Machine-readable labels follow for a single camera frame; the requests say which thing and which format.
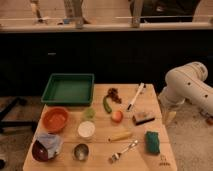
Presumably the red yellow apple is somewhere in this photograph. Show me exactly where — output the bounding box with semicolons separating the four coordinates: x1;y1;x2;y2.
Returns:
111;110;123;123

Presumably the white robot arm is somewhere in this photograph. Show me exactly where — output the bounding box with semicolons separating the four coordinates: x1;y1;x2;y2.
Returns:
158;62;213;125

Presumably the green plastic cup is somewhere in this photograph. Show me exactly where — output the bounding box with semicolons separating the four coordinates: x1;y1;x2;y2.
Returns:
83;107;95;121

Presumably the white plastic cup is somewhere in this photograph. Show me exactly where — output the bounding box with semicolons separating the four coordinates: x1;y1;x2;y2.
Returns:
78;121;95;139

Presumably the small metal cup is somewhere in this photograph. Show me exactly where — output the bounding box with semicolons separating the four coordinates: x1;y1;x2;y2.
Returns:
73;143;89;161

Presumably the green sponge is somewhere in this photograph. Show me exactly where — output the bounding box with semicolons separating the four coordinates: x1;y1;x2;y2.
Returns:
145;131;160;155

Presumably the white black marker pen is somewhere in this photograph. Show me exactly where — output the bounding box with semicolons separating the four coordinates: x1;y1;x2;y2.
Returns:
127;83;145;111

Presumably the yellow banana toy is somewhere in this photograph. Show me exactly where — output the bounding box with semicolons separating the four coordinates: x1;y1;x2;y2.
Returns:
108;132;132;142

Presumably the dark red grape bunch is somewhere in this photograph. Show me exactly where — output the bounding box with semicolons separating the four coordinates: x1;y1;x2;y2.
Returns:
108;88;122;104

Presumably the green chili pepper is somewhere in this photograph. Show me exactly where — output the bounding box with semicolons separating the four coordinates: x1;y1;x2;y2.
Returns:
103;96;112;114

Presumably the green plastic tray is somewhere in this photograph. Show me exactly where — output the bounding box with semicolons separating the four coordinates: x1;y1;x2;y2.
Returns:
41;73;94;106

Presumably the orange plastic bowl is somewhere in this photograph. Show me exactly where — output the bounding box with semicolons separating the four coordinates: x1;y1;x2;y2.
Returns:
42;107;69;133

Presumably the dark red bowl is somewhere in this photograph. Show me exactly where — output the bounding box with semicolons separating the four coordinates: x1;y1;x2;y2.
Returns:
32;140;49;162

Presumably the black office chair base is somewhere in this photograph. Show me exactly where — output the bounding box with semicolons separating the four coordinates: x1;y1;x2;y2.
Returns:
0;97;38;133

